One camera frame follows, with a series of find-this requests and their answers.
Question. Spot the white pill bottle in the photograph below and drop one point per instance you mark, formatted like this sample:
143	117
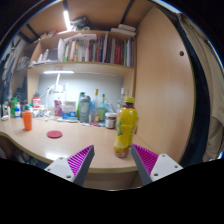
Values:
42	110

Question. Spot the white bar desk lamp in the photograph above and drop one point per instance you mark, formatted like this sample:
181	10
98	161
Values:
58	72

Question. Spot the ceiling tube light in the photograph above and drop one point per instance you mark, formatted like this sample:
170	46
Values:
67	20

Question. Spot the red round coaster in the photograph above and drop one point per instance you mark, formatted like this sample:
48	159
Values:
54	134

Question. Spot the tall clear glass bottle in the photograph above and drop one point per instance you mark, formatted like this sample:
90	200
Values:
120	98

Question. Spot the small green glass bottle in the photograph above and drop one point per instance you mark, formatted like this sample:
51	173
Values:
102	111

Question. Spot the yellow drink bottle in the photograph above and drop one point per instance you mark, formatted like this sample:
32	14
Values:
126	126

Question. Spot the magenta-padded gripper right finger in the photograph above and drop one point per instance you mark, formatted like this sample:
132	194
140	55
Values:
163	165

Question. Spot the blue and white box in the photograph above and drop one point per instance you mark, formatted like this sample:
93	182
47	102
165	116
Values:
69	110

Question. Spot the white bottle with blue label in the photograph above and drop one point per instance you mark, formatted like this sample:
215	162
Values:
17	110

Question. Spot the brown jar with white lid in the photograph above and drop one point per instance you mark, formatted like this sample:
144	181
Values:
110	120

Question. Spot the white squeeze tube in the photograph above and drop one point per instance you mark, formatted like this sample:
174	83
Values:
91	124

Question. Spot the hanging dark clothes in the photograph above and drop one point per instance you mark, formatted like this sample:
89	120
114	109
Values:
6	76

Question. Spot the orange plastic cup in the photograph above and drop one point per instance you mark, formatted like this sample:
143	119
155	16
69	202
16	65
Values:
27	121

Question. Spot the green canister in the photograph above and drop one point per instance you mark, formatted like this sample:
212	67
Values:
13	106

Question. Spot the red and white canister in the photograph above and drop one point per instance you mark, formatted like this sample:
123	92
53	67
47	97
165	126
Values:
36	102

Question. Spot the pink packet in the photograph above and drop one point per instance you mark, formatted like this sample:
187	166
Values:
58	108

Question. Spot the clear bottle with yellow cap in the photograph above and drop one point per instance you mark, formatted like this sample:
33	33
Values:
94	110

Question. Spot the wooden shelf unit with books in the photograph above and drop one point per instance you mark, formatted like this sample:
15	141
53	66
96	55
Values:
100	50

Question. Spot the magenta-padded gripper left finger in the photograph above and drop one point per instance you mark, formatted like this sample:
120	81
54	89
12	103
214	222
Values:
60	166

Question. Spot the grey shaker bottle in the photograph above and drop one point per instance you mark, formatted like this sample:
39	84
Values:
84	110

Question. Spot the beige curtain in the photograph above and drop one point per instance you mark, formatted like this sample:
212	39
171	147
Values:
215	100

